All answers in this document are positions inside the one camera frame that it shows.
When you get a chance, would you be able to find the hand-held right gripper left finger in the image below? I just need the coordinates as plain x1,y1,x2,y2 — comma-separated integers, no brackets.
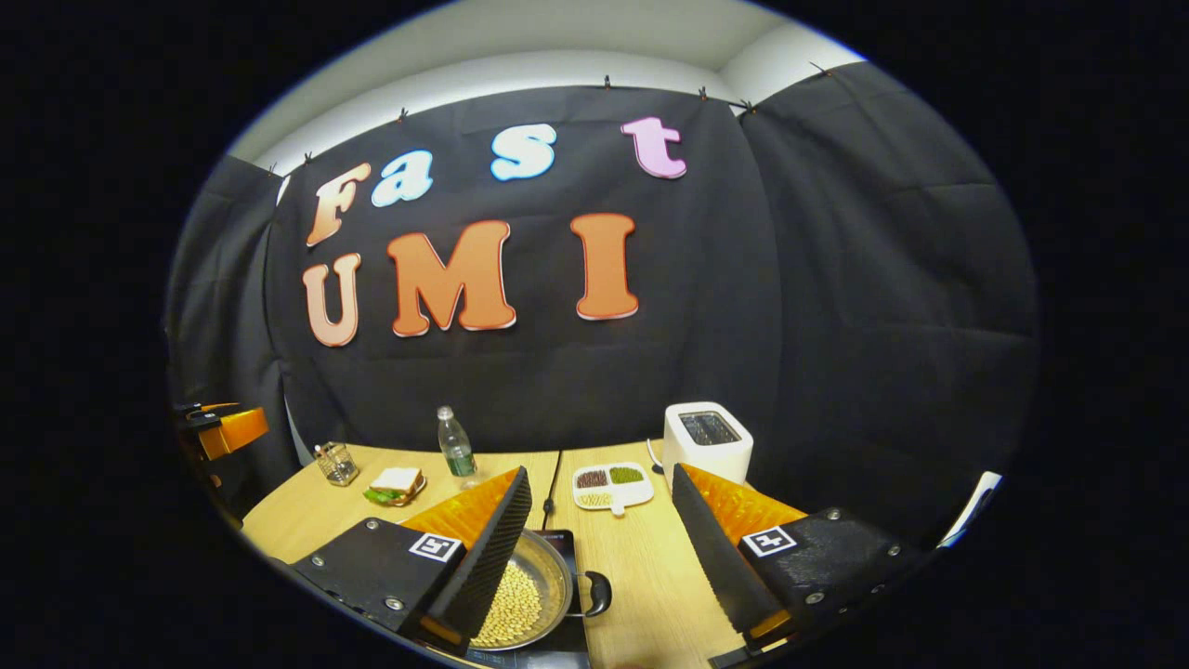
288,465,535,651

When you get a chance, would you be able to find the steel pot with black handle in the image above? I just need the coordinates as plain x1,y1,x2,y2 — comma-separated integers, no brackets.
469,528,614,651

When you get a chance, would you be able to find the sandwich with lettuce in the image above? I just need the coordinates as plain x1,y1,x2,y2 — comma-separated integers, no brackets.
364,467,426,507

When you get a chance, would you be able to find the pile of yellow soybeans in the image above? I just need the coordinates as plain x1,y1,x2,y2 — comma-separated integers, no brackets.
474,560,544,644

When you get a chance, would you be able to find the row of small black clips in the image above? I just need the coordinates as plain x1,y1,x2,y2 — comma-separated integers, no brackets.
265,60,837,177

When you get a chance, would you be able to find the black induction cooktop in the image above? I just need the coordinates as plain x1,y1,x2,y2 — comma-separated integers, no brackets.
464,528,592,669

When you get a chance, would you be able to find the white divided dish of beans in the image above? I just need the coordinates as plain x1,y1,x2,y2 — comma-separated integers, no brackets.
571,462,655,517

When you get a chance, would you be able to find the black power cable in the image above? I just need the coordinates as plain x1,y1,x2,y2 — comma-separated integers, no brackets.
542,451,564,531

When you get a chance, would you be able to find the small white plate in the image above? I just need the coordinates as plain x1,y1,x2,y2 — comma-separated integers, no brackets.
364,474,428,508

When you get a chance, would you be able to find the wire utensil holder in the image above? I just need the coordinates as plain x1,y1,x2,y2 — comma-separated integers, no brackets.
314,441,360,487

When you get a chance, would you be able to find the white toaster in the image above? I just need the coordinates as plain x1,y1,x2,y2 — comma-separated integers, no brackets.
662,401,754,489

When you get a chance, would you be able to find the clear water bottle green label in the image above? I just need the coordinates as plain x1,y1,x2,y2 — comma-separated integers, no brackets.
437,405,477,489

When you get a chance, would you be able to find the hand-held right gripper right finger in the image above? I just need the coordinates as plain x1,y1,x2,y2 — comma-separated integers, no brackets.
672,463,934,656

